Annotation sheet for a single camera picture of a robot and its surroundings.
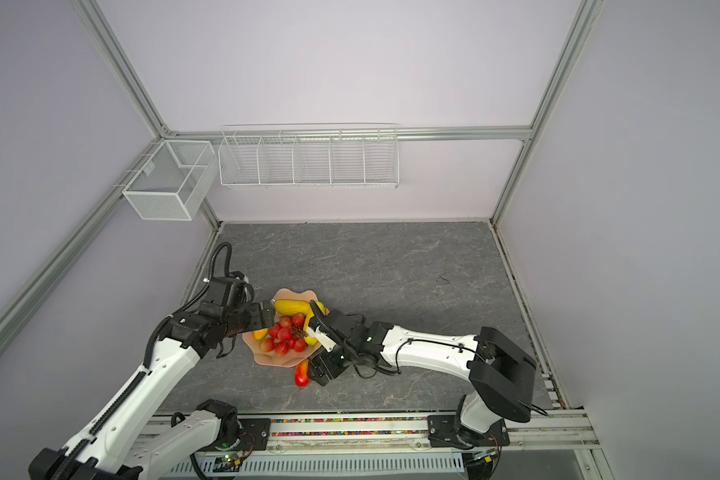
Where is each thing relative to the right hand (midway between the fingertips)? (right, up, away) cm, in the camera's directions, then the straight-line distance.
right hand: (319, 368), depth 76 cm
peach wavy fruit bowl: (-9, 0, +7) cm, 11 cm away
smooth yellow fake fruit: (-3, +5, +6) cm, 9 cm away
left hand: (-16, +13, +2) cm, 21 cm away
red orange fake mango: (-18, +7, +7) cm, 21 cm away
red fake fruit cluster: (-10, +7, +7) cm, 14 cm away
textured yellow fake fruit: (-11, +13, +13) cm, 22 cm away
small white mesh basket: (-53, +54, +23) cm, 78 cm away
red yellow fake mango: (-5, -4, +2) cm, 7 cm away
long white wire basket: (-7, +62, +22) cm, 66 cm away
